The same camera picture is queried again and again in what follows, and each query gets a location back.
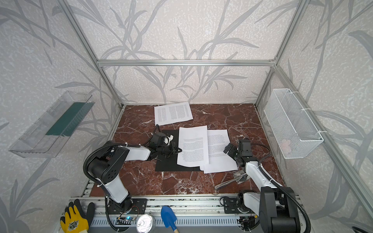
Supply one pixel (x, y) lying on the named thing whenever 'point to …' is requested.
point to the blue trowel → (168, 217)
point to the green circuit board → (127, 218)
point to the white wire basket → (293, 133)
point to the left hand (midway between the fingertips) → (184, 146)
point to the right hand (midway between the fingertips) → (230, 146)
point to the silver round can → (145, 223)
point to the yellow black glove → (75, 219)
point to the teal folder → (170, 163)
